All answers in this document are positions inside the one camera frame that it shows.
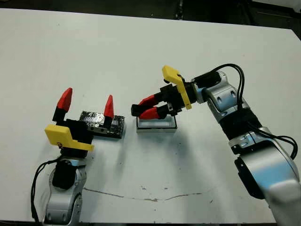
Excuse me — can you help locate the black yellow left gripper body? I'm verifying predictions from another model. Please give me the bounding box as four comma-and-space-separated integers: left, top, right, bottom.
44, 119, 111, 161

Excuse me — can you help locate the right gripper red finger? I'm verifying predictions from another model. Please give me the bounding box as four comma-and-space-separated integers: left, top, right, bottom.
139, 105, 169, 120
138, 93, 166, 108

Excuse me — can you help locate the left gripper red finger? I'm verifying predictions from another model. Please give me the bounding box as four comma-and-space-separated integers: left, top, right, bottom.
103, 94, 115, 129
53, 87, 73, 122

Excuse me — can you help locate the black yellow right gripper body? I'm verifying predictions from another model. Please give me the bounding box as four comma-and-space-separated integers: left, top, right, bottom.
159, 65, 199, 116

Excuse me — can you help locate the dark metal chair leg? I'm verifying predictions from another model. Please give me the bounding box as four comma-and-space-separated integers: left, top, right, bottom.
175, 0, 185, 21

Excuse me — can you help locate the white-lined camera box base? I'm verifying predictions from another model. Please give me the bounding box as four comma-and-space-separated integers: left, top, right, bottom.
136, 115, 178, 134

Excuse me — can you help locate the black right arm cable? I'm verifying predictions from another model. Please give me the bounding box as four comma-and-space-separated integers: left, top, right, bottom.
213, 63, 298, 160

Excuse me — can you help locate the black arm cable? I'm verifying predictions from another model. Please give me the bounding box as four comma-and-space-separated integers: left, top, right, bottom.
213, 63, 298, 160
31, 160, 62, 223

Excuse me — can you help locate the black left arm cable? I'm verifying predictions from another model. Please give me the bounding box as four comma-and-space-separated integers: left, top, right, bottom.
31, 160, 62, 223

